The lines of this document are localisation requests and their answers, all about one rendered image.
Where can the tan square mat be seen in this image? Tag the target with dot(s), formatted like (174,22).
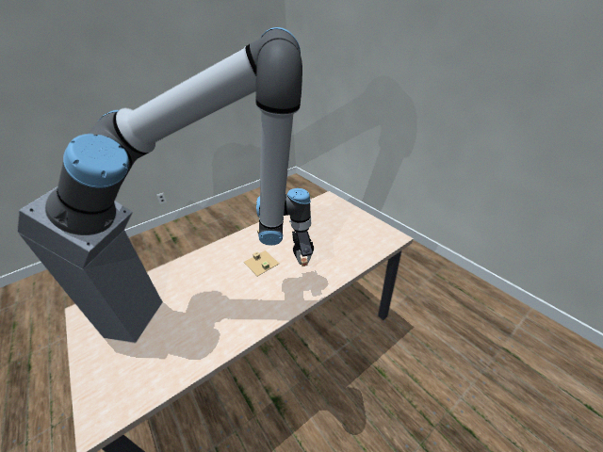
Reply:
(256,265)

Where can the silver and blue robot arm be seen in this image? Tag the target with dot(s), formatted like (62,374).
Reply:
(94,167)

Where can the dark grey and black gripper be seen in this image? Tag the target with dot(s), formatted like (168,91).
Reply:
(296,248)

